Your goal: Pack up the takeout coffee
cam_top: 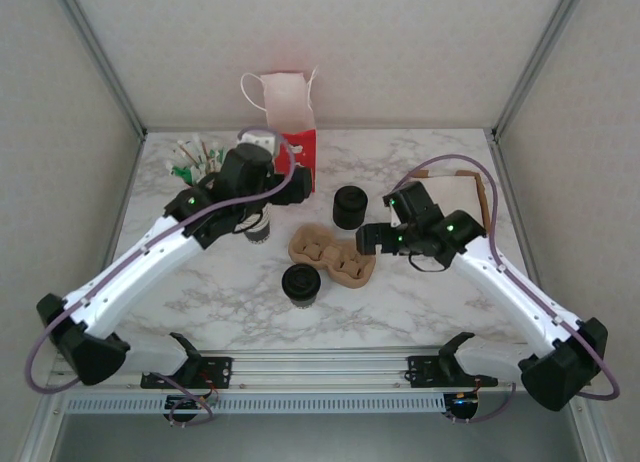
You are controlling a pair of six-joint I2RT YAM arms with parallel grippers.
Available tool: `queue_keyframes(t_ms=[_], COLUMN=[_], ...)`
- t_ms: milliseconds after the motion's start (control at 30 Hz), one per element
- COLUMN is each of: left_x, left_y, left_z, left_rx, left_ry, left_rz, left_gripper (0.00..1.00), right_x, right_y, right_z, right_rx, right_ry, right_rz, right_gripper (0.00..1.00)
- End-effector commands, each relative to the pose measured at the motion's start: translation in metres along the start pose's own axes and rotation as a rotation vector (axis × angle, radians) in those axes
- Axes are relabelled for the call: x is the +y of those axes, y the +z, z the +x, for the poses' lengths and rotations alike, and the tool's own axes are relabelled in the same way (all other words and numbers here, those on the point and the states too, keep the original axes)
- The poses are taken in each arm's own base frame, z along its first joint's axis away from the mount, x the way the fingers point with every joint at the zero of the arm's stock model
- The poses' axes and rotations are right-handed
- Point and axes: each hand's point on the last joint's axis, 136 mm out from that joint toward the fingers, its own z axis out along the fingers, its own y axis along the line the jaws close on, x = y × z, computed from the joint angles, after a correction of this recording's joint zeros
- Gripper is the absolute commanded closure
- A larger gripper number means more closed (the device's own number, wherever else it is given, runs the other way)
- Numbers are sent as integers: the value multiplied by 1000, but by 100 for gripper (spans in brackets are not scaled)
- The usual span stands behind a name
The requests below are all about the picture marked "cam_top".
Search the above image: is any black controller board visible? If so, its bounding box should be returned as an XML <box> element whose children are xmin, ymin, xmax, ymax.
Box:
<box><xmin>164</xmin><ymin>394</ymin><xmax>214</xmax><ymax>424</ymax></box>
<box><xmin>443</xmin><ymin>391</ymin><xmax>482</xmax><ymax>423</ymax></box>

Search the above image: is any stack of black lids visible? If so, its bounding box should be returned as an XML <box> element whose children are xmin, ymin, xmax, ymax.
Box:
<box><xmin>331</xmin><ymin>184</ymin><xmax>370</xmax><ymax>231</ymax></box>

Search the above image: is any stack of paper cups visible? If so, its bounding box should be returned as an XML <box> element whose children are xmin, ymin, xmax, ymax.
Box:
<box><xmin>243</xmin><ymin>204</ymin><xmax>274</xmax><ymax>246</ymax></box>

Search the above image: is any white slotted cable duct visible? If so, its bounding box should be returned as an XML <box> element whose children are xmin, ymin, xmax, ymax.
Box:
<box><xmin>64</xmin><ymin>393</ymin><xmax>447</xmax><ymax>415</ymax></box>

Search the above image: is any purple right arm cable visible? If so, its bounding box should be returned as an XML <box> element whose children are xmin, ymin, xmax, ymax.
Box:
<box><xmin>397</xmin><ymin>153</ymin><xmax>622</xmax><ymax>426</ymax></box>

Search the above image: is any brown pulp cup carrier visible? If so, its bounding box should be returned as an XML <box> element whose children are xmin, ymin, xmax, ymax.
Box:
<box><xmin>288</xmin><ymin>224</ymin><xmax>379</xmax><ymax>291</ymax></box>

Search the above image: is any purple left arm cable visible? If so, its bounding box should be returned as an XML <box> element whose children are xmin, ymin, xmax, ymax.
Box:
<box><xmin>24</xmin><ymin>125</ymin><xmax>296</xmax><ymax>427</ymax></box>

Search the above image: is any aluminium frame post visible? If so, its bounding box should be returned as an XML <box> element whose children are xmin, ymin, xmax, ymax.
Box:
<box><xmin>491</xmin><ymin>0</ymin><xmax>594</xmax><ymax>141</ymax></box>
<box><xmin>564</xmin><ymin>389</ymin><xmax>619</xmax><ymax>462</ymax></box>
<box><xmin>49</xmin><ymin>0</ymin><xmax>149</xmax><ymax>141</ymax></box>
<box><xmin>19</xmin><ymin>391</ymin><xmax>69</xmax><ymax>462</ymax></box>

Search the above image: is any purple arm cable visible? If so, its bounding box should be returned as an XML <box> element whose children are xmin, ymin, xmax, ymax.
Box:
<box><xmin>397</xmin><ymin>153</ymin><xmax>622</xmax><ymax>426</ymax></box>
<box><xmin>24</xmin><ymin>125</ymin><xmax>296</xmax><ymax>427</ymax></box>

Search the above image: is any aluminium lower frame post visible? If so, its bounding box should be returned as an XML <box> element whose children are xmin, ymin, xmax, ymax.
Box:
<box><xmin>564</xmin><ymin>389</ymin><xmax>619</xmax><ymax>462</ymax></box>
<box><xmin>19</xmin><ymin>391</ymin><xmax>69</xmax><ymax>462</ymax></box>

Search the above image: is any red white paper gift bag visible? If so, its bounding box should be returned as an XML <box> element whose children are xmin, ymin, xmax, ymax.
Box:
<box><xmin>239</xmin><ymin>66</ymin><xmax>321</xmax><ymax>196</ymax></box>

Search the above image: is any aluminium front rail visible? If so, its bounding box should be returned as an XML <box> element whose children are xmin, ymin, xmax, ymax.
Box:
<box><xmin>47</xmin><ymin>348</ymin><xmax>594</xmax><ymax>394</ymax></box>

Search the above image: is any aluminium side rail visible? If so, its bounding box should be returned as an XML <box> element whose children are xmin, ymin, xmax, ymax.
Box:
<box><xmin>74</xmin><ymin>131</ymin><xmax>147</xmax><ymax>354</ymax></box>
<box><xmin>487</xmin><ymin>131</ymin><xmax>561</xmax><ymax>349</ymax></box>

